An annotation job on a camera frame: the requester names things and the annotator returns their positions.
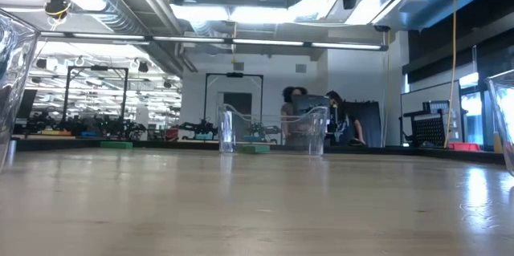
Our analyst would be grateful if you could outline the yellow container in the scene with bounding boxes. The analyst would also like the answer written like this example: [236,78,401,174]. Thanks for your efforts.
[492,130,505,154]

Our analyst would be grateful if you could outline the long linear ceiling light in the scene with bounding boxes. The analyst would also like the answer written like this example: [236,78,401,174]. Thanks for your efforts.
[39,30,390,52]

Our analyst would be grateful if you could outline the yellow cable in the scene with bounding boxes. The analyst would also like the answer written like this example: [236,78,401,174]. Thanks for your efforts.
[443,0,459,148]

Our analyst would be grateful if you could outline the black ceiling cable reel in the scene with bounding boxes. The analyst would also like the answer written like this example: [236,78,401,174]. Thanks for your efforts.
[43,0,73,21]

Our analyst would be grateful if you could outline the person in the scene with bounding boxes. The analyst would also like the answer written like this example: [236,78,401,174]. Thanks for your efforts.
[279,85,309,148]
[324,90,367,148]

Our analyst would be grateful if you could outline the clear plastic bin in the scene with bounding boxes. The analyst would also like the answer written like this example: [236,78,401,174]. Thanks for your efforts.
[483,70,514,177]
[0,9,42,173]
[216,103,331,156]

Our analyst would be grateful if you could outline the red plastic bin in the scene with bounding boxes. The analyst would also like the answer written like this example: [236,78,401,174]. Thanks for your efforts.
[447,141,482,152]

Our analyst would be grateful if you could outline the black pegboard on stand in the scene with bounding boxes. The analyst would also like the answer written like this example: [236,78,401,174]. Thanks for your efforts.
[401,99,451,148]

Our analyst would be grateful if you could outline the orange tray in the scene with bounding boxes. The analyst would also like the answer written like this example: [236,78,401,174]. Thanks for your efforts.
[39,128,73,137]

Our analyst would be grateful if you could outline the green block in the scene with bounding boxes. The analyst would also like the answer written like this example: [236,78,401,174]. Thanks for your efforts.
[236,144,271,155]
[100,140,134,150]

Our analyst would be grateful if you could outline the black gantry frame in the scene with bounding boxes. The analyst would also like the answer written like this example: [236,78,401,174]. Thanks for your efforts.
[203,71,265,128]
[61,65,130,131]

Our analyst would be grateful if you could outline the small dark monitor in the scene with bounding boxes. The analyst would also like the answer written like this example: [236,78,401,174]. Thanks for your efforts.
[292,94,331,116]

